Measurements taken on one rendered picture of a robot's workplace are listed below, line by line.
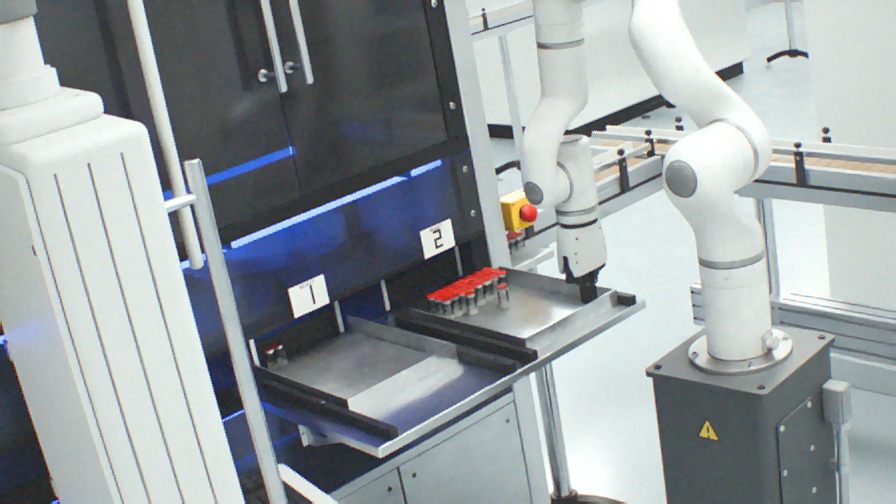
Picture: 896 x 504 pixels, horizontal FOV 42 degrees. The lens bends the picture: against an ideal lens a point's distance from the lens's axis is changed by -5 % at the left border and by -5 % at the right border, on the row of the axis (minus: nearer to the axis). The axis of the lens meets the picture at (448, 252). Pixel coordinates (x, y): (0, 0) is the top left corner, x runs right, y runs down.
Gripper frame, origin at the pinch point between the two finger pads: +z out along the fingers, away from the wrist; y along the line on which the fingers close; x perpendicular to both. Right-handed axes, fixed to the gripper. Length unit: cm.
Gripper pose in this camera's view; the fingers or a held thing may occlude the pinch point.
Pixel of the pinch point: (588, 293)
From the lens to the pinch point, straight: 241.7
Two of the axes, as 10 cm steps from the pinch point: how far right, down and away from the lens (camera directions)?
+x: 6.6, 1.4, -7.4
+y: -7.3, 3.3, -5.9
